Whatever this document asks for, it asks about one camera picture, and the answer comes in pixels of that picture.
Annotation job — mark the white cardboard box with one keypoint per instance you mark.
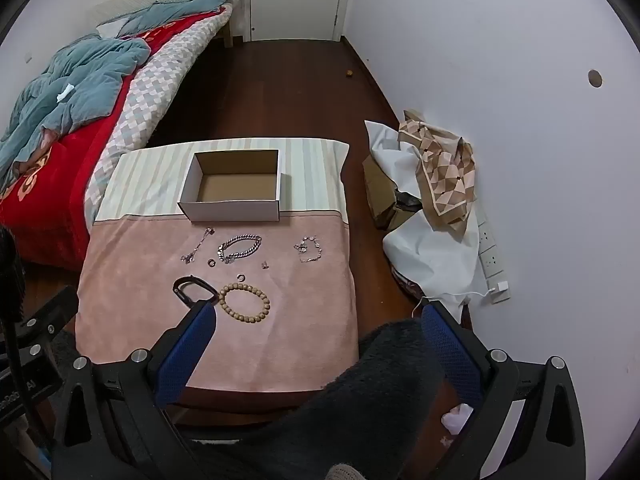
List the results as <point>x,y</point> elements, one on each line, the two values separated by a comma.
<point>230,190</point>

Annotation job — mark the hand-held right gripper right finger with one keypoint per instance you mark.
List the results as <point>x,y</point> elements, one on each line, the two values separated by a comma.
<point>452,355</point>

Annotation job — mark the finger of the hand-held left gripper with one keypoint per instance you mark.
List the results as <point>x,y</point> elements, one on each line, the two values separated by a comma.
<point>50,312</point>

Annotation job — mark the white power strip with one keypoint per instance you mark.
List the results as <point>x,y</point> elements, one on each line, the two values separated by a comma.
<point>492,260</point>

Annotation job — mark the white charger plug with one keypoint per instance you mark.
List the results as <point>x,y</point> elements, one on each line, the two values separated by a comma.
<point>501,287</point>

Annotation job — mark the bed with red blanket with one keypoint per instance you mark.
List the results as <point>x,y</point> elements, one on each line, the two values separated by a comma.
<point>65,185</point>

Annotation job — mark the white quilt tag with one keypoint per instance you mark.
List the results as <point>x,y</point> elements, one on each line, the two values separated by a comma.
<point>65,93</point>

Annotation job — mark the brown cardboard box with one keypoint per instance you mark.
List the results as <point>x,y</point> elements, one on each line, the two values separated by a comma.
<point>380,195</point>

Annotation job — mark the brown geometric patterned scarf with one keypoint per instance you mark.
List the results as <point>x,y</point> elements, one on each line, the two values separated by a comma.
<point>445,170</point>

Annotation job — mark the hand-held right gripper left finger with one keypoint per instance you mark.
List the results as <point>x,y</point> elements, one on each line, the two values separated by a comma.
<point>185,355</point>

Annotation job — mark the blue-grey quilt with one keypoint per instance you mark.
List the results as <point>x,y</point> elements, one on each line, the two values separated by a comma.
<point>85,80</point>

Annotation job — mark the checkered bed quilt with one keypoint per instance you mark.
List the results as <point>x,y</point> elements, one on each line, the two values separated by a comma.
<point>150,95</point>

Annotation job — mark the crumpled white tissue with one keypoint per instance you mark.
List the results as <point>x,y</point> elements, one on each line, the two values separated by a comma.
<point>457,417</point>

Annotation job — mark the wooden bed leg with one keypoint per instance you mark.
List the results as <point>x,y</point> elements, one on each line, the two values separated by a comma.
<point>231,25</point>

